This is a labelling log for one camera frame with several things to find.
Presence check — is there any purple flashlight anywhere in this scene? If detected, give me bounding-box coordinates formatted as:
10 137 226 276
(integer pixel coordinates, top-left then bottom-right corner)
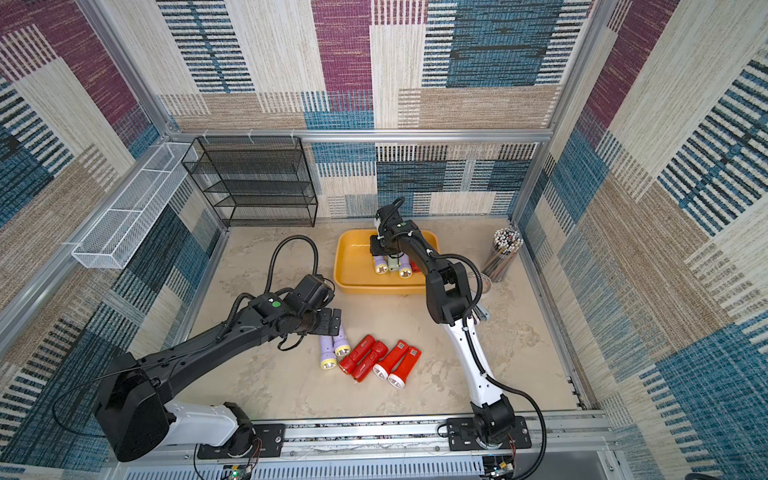
319 336 337 370
332 325 351 358
398 254 413 278
373 255 389 275

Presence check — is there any yellow plastic storage tray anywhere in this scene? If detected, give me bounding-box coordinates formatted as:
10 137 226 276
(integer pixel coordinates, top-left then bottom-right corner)
333 229 426 295

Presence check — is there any pale green flashlight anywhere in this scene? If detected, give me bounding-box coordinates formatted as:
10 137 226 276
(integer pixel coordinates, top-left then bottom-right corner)
386 256 400 272

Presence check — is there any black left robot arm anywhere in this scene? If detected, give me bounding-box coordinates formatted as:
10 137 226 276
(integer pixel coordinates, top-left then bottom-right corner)
80 251 340 463

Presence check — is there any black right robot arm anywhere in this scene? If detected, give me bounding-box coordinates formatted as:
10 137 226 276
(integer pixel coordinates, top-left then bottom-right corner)
370 197 548 479

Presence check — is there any red flashlight white head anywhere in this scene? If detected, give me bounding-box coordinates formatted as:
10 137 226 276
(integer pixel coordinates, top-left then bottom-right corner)
372 340 409 380

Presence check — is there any clear tape roll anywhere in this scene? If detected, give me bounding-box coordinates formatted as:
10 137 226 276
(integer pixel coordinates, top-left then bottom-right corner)
480 273 492 295

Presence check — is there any cup of pencils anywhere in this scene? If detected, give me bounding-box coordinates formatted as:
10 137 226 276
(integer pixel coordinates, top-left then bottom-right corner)
482 225 524 283

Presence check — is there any black wire shelf rack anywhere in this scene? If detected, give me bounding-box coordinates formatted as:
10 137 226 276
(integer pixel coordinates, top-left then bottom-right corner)
181 136 318 227

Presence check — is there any white mesh wall basket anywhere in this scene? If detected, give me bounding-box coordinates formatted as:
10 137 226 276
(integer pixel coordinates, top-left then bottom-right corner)
72 142 189 270

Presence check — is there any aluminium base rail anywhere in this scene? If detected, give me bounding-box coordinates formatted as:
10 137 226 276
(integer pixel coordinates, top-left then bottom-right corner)
101 410 633 479

